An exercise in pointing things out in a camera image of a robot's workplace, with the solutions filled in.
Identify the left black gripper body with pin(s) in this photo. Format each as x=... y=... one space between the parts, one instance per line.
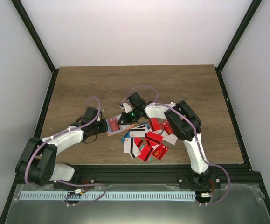
x=99 y=129

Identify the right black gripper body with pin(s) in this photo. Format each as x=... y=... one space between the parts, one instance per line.
x=133 y=118

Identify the red vip card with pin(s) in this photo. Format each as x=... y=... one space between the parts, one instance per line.
x=113 y=124
x=167 y=128
x=160 y=151

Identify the pink card holder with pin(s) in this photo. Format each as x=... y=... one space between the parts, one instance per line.
x=122 y=128

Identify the white card black stripe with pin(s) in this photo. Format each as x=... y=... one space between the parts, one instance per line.
x=130 y=147
x=142 y=126

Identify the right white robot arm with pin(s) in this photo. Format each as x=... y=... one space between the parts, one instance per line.
x=185 y=125

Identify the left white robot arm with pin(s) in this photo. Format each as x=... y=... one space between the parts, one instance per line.
x=37 y=162

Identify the blue card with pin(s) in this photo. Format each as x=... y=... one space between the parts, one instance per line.
x=127 y=135

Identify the white card centre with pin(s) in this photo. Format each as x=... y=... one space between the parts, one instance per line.
x=137 y=133

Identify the red card upper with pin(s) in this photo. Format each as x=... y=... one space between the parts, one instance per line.
x=154 y=124

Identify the red card black stripe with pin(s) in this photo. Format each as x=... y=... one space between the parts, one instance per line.
x=153 y=137

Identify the red VIP card front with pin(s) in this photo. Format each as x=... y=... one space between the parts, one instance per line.
x=160 y=151

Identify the white card right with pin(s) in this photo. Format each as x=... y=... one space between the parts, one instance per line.
x=172 y=139

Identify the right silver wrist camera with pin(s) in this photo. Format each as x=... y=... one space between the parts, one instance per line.
x=125 y=107

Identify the light blue slotted cable duct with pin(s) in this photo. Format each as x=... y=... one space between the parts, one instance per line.
x=111 y=196

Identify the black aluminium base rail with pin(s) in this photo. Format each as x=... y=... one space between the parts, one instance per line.
x=181 y=175

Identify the left black frame post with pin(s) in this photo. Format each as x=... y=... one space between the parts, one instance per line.
x=18 y=5

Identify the black frame post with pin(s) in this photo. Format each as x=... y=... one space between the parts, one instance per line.
x=18 y=5
x=239 y=32

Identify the right black frame post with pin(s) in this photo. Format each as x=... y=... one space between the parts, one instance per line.
x=239 y=32

